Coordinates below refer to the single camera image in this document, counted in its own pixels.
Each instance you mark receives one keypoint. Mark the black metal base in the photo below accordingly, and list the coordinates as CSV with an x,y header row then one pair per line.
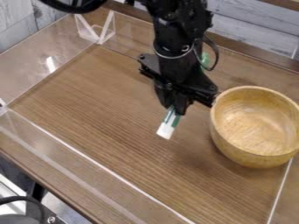
x,y
31,216

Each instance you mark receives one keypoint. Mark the green and white marker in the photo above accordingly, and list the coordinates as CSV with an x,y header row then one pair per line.
x,y
169,124

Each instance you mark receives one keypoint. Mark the brown wooden bowl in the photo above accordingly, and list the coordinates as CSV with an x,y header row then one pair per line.
x,y
254,126

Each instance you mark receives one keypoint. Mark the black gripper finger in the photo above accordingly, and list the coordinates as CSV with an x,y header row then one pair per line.
x,y
182,102
165,93

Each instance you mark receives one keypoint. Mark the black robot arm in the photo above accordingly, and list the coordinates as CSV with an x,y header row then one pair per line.
x,y
181,25

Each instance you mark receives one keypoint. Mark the clear acrylic tray wall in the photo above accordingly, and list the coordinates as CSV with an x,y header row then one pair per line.
x,y
78,128

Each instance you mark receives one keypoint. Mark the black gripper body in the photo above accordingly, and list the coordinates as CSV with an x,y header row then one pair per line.
x,y
183,73

